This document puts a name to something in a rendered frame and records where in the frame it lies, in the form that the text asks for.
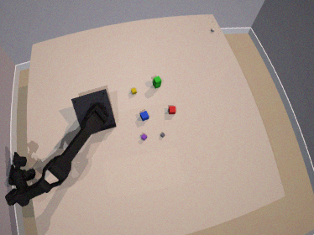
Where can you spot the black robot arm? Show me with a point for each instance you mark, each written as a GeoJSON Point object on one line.
{"type": "Point", "coordinates": [59, 166]}

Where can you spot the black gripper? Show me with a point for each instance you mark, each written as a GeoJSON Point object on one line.
{"type": "Point", "coordinates": [16, 173]}

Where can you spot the blue block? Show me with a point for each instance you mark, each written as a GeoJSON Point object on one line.
{"type": "Point", "coordinates": [144, 115]}

